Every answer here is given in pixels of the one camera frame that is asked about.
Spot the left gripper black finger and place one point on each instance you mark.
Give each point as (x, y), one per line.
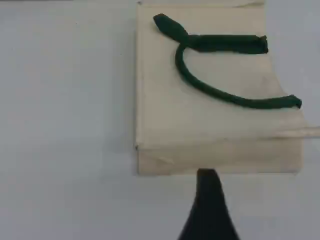
(207, 207)

